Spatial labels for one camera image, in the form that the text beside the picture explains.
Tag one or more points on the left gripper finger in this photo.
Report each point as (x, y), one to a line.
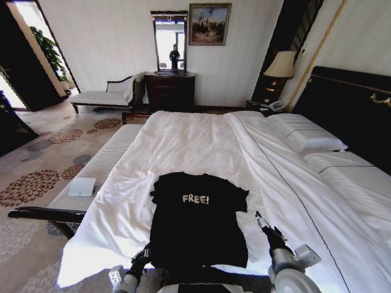
(144, 252)
(149, 249)

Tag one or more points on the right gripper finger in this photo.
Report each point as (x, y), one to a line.
(263, 222)
(258, 218)

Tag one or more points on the black FREE print t-shirt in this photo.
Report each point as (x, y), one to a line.
(195, 232)

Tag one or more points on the white striped bed bench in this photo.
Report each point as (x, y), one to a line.
(100, 161)

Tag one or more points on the white robot front shell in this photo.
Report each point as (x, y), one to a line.
(195, 288)

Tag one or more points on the flat white box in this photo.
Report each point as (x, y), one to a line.
(81, 186)

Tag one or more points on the white pillow with dark piping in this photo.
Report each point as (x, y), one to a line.
(351, 174)
(308, 134)

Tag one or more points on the white duvet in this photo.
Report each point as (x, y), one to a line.
(189, 146)

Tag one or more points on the dark nightstand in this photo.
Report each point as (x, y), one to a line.
(259, 107)

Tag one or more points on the white desk telephone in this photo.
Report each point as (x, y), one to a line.
(276, 105)

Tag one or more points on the black padded headboard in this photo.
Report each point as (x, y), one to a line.
(342, 97)

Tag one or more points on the table lamp cream shade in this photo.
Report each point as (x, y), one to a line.
(280, 65)

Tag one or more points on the dark wooden dresser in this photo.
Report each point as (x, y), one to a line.
(169, 91)

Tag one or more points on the gold headboard ornament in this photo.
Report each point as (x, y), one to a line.
(381, 99)

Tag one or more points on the dark figurine statue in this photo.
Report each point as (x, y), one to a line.
(174, 58)

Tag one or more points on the dark wooden cabinet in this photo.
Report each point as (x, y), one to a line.
(13, 125)

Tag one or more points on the dark framed mirror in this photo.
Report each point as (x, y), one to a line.
(169, 39)

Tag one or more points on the gold framed painting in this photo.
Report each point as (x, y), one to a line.
(209, 24)

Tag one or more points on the green leafy plant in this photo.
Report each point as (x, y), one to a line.
(49, 52)

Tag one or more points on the white chaise longue dark frame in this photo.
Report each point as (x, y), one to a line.
(104, 97)

